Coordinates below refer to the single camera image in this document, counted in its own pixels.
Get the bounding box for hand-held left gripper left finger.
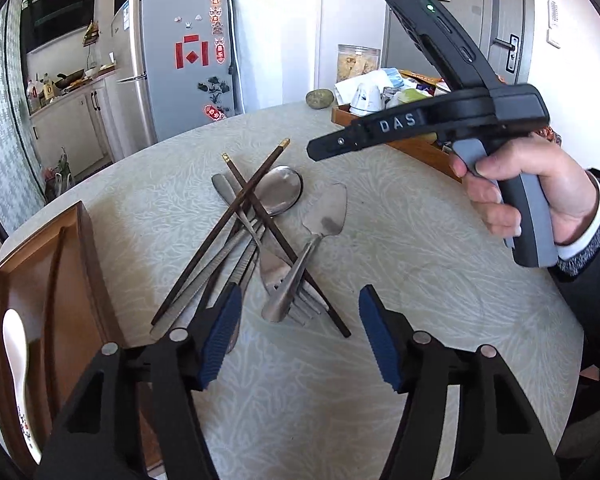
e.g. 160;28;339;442
32;284;244;480

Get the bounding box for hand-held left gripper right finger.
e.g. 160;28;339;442
358;284;561;480

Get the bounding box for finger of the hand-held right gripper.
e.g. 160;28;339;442
306;120;382;163

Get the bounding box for spade-shaped metal spoon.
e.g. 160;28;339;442
261;182;348;323

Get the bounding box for large metal spoon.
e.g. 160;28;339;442
149;165;303;340

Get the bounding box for metal fork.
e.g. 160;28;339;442
211;173;331;325

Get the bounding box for brown wooden utensil tray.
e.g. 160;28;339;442
0;201;161;473

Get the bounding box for person's right forearm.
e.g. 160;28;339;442
547;167;600;376

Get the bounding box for person's right hand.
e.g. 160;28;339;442
448;132;600;247

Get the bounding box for round grey stone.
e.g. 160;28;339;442
305;88;336;110

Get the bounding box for white cup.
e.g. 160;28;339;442
349;82;386;116

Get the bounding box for cluttered wooden tray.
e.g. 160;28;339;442
331;69;463;182

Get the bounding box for clear plastic jar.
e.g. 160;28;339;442
336;44;382;83

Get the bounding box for grey door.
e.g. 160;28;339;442
382;0;533;87

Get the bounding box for silver refrigerator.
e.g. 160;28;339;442
111;0;246;145

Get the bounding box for white ceramic spoon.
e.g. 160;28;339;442
1;308;43;465

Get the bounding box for plastic bags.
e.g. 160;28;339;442
42;147;78;201

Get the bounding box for white kitchen cabinet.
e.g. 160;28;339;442
29;67;133;177

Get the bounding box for black wok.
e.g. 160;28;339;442
54;69;87;88

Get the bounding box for patterned sliding door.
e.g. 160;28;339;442
0;0;48;233

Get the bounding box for plastic bottle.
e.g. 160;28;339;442
26;79;42;115

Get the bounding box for black range hood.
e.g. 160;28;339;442
19;0;100;55

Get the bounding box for black door handle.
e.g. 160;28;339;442
497;34;521;73

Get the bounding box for white wall switch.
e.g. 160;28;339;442
546;0;563;50

